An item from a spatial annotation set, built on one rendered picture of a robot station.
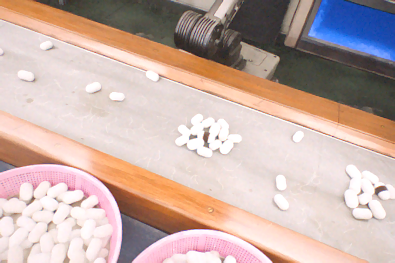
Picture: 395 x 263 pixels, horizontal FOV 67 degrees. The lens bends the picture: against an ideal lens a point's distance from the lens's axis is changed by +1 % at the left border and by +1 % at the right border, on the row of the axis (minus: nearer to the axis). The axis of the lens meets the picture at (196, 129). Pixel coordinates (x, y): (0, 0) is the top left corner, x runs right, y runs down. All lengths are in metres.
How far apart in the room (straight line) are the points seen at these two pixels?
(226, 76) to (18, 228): 0.56
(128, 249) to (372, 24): 0.49
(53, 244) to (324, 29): 0.48
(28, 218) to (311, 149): 0.57
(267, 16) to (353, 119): 1.92
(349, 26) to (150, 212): 0.41
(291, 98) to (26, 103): 0.62
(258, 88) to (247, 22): 1.93
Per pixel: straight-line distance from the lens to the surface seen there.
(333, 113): 0.81
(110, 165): 0.56
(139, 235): 0.59
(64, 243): 0.53
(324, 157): 0.72
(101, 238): 0.52
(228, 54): 1.26
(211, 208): 0.52
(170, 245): 0.49
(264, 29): 2.69
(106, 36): 0.92
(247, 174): 0.61
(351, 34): 0.39
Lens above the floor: 1.21
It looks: 45 degrees down
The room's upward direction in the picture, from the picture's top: 12 degrees clockwise
